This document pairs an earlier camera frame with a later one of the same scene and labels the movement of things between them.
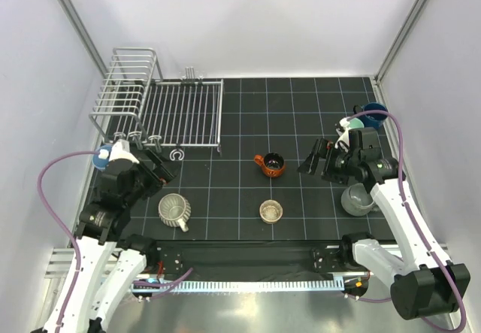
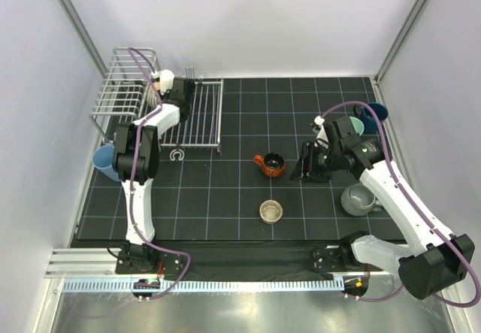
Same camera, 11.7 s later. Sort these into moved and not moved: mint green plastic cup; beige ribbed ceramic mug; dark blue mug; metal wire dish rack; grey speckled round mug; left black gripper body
Moved: beige ribbed ceramic mug; left black gripper body
Not moved: mint green plastic cup; dark blue mug; grey speckled round mug; metal wire dish rack
